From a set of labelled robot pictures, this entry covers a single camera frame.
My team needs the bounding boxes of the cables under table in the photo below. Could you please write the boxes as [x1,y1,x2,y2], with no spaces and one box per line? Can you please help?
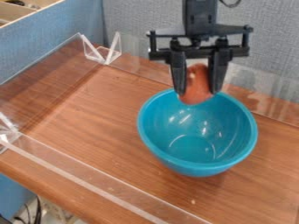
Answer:
[0,195,44,224]

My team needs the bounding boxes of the clear acrylic front barrier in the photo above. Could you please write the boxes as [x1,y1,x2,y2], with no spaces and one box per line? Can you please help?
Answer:
[0,112,211,224]

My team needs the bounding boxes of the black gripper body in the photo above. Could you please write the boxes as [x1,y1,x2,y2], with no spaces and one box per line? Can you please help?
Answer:
[146,0,255,64]

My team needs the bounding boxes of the wooden shelf box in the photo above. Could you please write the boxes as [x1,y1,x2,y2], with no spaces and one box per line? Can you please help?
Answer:
[0,0,66,29]

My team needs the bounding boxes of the clear acrylic back barrier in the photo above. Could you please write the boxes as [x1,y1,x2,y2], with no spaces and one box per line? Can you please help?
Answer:
[110,32,299,127]

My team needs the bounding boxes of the clear acrylic corner bracket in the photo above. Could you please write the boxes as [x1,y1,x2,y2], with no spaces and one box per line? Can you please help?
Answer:
[79,32,122,65]

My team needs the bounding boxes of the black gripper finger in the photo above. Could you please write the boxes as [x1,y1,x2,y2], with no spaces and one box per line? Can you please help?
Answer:
[171,51,187,95]
[209,49,233,95]

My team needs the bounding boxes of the clear acrylic barrier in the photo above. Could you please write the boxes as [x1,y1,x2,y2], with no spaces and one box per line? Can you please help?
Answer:
[110,32,299,127]
[0,112,211,224]

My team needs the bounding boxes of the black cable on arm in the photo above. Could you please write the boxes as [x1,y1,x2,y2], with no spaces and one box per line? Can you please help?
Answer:
[219,0,243,9]

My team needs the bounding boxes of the blue plastic bowl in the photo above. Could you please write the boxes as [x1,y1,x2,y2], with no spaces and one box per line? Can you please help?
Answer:
[137,89,258,177]

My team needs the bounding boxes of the brown cap toy mushroom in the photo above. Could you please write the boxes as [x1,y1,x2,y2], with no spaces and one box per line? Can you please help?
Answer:
[179,63,213,105]

